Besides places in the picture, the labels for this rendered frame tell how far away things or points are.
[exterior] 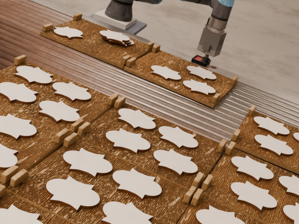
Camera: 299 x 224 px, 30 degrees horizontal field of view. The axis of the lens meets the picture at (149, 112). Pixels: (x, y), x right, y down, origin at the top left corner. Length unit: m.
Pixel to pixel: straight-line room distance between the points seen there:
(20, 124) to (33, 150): 0.13
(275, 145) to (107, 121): 0.61
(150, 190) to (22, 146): 0.38
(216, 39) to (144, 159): 0.84
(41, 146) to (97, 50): 0.86
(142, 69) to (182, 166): 0.73
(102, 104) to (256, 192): 0.62
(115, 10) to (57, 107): 1.24
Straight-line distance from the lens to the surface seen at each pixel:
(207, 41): 2.40
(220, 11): 2.35
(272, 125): 2.19
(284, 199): 1.77
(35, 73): 2.06
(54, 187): 1.48
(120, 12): 2.99
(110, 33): 2.57
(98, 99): 1.99
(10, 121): 1.73
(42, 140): 1.68
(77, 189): 1.49
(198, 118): 2.11
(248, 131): 2.09
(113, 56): 2.39
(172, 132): 1.88
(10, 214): 1.37
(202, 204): 1.59
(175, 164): 1.71
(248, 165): 1.85
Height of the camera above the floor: 1.80
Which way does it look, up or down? 26 degrees down
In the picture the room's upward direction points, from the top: 16 degrees clockwise
